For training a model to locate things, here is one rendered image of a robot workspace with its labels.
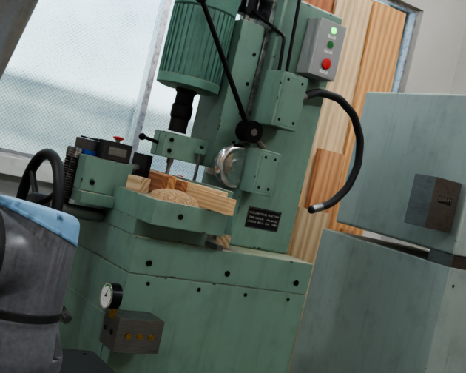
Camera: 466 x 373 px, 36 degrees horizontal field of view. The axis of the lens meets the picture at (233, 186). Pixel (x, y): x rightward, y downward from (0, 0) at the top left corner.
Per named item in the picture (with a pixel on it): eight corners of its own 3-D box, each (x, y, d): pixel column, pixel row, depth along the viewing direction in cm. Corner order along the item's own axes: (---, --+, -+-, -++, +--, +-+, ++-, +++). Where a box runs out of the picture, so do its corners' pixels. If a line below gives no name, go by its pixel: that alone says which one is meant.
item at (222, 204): (109, 176, 224) (112, 163, 224) (115, 177, 225) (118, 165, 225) (225, 214, 168) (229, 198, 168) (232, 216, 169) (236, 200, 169)
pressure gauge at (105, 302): (95, 312, 166) (103, 278, 166) (109, 313, 168) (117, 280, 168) (106, 320, 161) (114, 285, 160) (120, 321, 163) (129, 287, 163)
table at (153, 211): (29, 180, 210) (34, 160, 210) (122, 197, 227) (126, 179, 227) (114, 218, 160) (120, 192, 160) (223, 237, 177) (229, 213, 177)
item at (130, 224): (72, 206, 204) (75, 192, 204) (137, 217, 216) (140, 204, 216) (132, 234, 171) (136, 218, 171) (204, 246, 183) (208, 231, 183)
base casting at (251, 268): (63, 234, 207) (69, 204, 206) (223, 258, 239) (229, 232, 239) (128, 273, 170) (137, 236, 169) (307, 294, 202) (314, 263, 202)
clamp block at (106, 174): (58, 181, 191) (66, 149, 191) (104, 190, 198) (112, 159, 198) (79, 189, 179) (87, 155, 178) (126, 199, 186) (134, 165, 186)
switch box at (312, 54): (295, 72, 202) (308, 17, 202) (320, 81, 208) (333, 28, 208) (308, 72, 197) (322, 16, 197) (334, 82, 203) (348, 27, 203)
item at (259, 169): (232, 187, 196) (242, 145, 196) (252, 192, 200) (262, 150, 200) (251, 192, 189) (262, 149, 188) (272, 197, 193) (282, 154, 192)
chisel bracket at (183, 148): (147, 158, 197) (154, 129, 197) (190, 168, 205) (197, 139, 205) (160, 161, 191) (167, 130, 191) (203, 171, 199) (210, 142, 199)
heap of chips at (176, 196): (143, 194, 174) (146, 183, 174) (186, 202, 181) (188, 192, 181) (159, 199, 167) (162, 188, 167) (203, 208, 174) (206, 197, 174)
